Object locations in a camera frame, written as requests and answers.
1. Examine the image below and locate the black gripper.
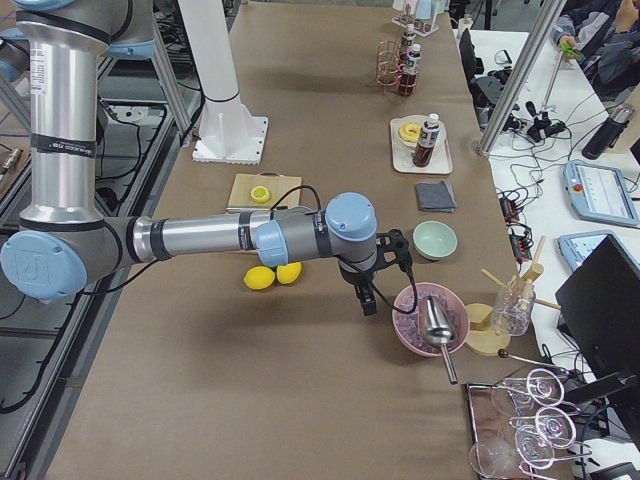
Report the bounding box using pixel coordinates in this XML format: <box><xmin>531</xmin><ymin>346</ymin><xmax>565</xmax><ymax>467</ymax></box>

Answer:
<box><xmin>354</xmin><ymin>229</ymin><xmax>413</xmax><ymax>316</ymax></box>

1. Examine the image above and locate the cream serving tray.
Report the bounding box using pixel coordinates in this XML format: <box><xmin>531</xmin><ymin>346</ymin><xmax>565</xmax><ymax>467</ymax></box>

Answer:
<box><xmin>389</xmin><ymin>114</ymin><xmax>453</xmax><ymax>175</ymax></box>

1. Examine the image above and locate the tea bottle front of rack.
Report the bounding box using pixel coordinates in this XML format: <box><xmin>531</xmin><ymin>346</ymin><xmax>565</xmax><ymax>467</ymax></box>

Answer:
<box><xmin>398</xmin><ymin>44</ymin><xmax>421</xmax><ymax>96</ymax></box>

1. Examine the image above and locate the tea bottle of rack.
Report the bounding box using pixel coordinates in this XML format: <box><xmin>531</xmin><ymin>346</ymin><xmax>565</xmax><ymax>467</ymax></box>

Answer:
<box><xmin>398</xmin><ymin>44</ymin><xmax>421</xmax><ymax>96</ymax></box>
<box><xmin>399</xmin><ymin>23</ymin><xmax>415</xmax><ymax>52</ymax></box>

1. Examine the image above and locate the tea bottle back of rack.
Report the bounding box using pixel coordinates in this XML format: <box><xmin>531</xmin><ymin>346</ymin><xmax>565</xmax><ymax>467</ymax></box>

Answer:
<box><xmin>399</xmin><ymin>23</ymin><xmax>415</xmax><ymax>52</ymax></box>

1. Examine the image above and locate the pink bowl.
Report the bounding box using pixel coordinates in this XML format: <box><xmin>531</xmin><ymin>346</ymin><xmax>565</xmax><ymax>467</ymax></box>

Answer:
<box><xmin>392</xmin><ymin>282</ymin><xmax>470</xmax><ymax>357</ymax></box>

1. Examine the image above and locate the yellow lemon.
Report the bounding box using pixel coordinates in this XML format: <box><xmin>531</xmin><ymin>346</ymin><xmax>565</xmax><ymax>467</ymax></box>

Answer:
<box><xmin>276</xmin><ymin>262</ymin><xmax>302</xmax><ymax>285</ymax></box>
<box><xmin>243</xmin><ymin>265</ymin><xmax>276</xmax><ymax>291</ymax></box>

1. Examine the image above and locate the metal ice scoop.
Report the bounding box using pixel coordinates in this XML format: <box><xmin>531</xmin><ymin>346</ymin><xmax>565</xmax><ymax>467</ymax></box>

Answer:
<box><xmin>418</xmin><ymin>295</ymin><xmax>458</xmax><ymax>385</ymax></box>

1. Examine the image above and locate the mint green bowl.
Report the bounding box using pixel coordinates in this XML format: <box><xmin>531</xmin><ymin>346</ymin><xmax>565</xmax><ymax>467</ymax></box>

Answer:
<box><xmin>413</xmin><ymin>221</ymin><xmax>458</xmax><ymax>261</ymax></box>

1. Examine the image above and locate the grey folded cloth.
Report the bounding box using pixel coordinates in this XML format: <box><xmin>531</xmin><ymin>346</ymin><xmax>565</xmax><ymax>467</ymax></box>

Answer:
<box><xmin>415</xmin><ymin>180</ymin><xmax>457</xmax><ymax>212</ymax></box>

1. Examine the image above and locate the wooden mug tree stand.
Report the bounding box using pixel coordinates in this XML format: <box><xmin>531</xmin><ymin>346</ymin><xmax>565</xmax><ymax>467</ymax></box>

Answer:
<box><xmin>465</xmin><ymin>236</ymin><xmax>561</xmax><ymax>358</ymax></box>

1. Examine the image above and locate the half lemon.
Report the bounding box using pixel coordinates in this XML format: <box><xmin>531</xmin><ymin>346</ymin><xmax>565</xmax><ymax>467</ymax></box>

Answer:
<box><xmin>250</xmin><ymin>185</ymin><xmax>272</xmax><ymax>204</ymax></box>

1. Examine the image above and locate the glass mug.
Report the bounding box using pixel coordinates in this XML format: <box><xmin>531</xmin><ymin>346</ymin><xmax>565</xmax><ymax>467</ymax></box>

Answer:
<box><xmin>491</xmin><ymin>279</ymin><xmax>536</xmax><ymax>336</ymax></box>

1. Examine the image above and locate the wooden cutting board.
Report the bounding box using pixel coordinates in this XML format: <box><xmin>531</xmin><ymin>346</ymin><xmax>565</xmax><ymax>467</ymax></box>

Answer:
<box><xmin>226</xmin><ymin>173</ymin><xmax>302</xmax><ymax>212</ymax></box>

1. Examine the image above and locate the glazed donut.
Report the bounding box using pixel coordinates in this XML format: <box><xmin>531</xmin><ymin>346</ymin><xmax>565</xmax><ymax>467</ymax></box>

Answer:
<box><xmin>397</xmin><ymin>122</ymin><xmax>421</xmax><ymax>144</ymax></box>

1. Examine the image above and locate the white plate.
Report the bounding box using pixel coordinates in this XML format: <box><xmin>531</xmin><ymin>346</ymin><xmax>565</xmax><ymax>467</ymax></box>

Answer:
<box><xmin>390</xmin><ymin>115</ymin><xmax>426</xmax><ymax>150</ymax></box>

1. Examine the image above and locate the black monitor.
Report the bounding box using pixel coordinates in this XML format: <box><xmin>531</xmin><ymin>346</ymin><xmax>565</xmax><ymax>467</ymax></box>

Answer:
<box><xmin>555</xmin><ymin>235</ymin><xmax>639</xmax><ymax>377</ymax></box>

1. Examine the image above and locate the blue teach pendant tablet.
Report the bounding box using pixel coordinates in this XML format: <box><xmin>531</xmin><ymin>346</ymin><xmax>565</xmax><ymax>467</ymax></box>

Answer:
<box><xmin>563</xmin><ymin>161</ymin><xmax>639</xmax><ymax>227</ymax></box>

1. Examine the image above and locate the black thermos bottle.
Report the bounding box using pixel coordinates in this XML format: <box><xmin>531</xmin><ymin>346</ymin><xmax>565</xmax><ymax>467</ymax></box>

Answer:
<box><xmin>581</xmin><ymin>103</ymin><xmax>635</xmax><ymax>160</ymax></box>

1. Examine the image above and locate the aluminium frame post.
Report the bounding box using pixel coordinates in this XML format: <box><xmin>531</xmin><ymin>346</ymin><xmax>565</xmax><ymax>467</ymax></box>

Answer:
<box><xmin>477</xmin><ymin>0</ymin><xmax>566</xmax><ymax>157</ymax></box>

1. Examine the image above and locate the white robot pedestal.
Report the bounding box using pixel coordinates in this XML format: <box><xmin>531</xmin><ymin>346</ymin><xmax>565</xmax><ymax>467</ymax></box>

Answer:
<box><xmin>182</xmin><ymin>1</ymin><xmax>268</xmax><ymax>165</ymax></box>

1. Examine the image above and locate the copper wire bottle rack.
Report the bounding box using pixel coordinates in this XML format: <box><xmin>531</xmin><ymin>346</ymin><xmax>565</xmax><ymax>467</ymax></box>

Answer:
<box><xmin>374</xmin><ymin>35</ymin><xmax>421</xmax><ymax>96</ymax></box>

